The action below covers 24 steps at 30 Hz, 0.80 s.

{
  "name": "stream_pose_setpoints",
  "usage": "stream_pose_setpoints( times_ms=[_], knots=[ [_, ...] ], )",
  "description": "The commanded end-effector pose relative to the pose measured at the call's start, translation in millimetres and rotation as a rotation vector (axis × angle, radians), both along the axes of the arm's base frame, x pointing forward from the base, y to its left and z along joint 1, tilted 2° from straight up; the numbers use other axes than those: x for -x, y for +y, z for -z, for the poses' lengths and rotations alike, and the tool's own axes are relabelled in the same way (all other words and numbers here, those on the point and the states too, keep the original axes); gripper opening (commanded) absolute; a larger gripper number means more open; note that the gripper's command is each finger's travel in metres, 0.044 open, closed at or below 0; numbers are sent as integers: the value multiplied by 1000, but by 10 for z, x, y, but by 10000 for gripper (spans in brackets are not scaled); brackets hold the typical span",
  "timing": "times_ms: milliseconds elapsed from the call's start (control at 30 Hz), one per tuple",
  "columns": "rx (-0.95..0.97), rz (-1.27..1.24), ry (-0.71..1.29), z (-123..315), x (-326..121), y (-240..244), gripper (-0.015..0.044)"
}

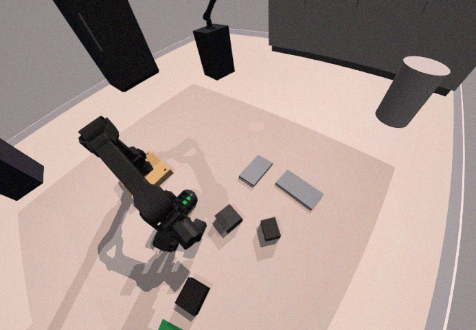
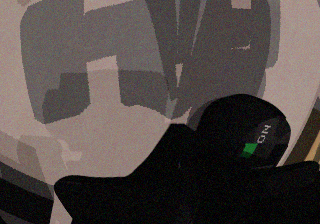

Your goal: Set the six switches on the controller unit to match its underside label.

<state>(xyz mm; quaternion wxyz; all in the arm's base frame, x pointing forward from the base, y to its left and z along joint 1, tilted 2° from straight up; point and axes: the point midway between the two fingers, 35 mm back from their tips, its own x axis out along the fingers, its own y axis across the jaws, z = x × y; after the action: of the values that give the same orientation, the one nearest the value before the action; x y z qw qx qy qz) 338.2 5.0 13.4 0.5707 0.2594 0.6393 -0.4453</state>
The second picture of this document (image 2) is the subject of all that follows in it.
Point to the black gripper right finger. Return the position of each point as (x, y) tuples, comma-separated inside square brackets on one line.
[(219, 189)]

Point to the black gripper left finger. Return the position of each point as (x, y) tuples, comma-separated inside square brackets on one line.
[(149, 195)]

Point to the dark grey switch panel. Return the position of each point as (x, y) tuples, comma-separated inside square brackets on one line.
[(250, 130)]

